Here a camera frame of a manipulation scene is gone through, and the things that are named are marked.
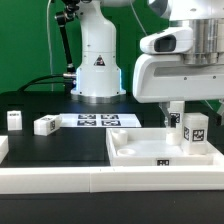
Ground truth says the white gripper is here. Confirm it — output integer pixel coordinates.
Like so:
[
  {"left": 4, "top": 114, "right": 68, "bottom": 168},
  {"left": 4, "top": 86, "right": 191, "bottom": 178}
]
[{"left": 133, "top": 54, "right": 224, "bottom": 127}]

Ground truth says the white square tabletop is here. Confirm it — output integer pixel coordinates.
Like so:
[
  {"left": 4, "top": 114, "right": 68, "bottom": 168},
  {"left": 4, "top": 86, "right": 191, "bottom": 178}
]
[{"left": 106, "top": 128, "right": 224, "bottom": 166}]

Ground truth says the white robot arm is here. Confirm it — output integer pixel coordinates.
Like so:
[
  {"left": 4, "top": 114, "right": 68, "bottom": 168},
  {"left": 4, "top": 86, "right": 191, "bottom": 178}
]
[{"left": 72, "top": 0, "right": 224, "bottom": 110}]

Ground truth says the white fiducial marker sheet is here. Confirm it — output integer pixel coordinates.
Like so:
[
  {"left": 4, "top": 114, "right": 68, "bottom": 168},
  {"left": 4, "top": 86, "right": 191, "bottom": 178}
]
[{"left": 61, "top": 113, "right": 141, "bottom": 127}]

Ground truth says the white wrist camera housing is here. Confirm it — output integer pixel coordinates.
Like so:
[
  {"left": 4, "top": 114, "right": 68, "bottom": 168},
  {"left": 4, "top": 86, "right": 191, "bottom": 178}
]
[{"left": 140, "top": 27, "right": 193, "bottom": 55}]

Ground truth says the grey cable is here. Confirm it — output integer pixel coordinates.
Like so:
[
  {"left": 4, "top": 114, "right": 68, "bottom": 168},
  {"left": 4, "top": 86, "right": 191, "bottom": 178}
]
[{"left": 129, "top": 0, "right": 148, "bottom": 37}]

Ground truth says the black cable bundle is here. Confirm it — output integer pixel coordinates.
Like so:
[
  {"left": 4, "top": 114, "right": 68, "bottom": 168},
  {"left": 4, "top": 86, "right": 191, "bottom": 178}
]
[{"left": 17, "top": 73, "right": 75, "bottom": 93}]

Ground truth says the white U-shaped fence wall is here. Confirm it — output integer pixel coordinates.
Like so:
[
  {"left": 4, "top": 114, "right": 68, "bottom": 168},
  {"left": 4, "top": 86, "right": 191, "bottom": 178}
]
[{"left": 0, "top": 136, "right": 224, "bottom": 194}]

